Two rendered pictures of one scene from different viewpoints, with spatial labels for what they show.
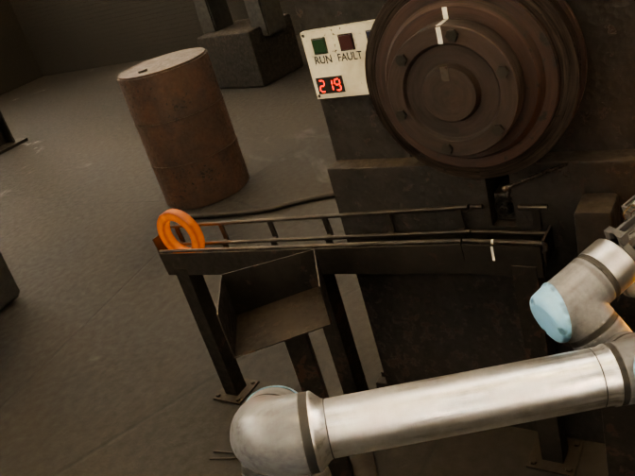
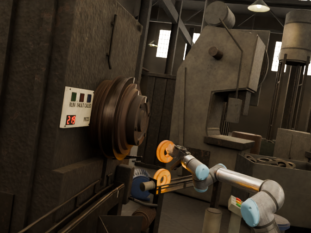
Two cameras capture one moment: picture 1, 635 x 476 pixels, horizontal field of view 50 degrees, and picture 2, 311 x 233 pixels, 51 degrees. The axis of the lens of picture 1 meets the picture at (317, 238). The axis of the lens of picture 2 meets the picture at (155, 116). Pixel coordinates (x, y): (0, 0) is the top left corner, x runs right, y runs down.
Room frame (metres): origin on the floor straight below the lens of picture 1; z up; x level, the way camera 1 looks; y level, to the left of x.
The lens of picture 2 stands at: (2.05, 1.33, 1.23)
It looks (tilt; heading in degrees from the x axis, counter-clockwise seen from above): 3 degrees down; 245
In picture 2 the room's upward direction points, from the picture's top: 9 degrees clockwise
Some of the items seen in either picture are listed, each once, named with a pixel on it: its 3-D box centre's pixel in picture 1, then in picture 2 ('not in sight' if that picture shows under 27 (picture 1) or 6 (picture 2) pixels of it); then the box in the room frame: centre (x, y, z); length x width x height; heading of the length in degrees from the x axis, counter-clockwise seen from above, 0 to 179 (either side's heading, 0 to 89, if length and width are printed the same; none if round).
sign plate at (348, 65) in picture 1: (352, 59); (78, 107); (1.73, -0.22, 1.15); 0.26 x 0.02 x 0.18; 52
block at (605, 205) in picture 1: (600, 246); (122, 183); (1.30, -0.61, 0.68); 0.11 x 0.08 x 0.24; 142
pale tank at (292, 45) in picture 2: not in sight; (289, 88); (-5.66, -6.04, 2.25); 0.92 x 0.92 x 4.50
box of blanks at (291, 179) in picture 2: not in sight; (278, 191); (-1.08, -1.56, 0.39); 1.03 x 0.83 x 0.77; 157
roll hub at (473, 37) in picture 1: (453, 91); (139, 120); (1.36, -0.36, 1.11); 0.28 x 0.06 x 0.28; 52
